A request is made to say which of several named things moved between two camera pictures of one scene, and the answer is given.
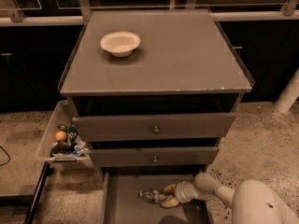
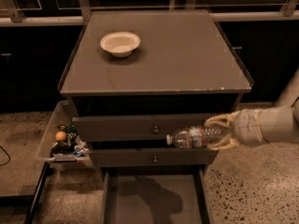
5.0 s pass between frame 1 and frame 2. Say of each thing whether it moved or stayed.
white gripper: moved
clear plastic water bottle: moved
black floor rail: stayed
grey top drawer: stayed
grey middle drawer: stayed
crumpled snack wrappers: stayed
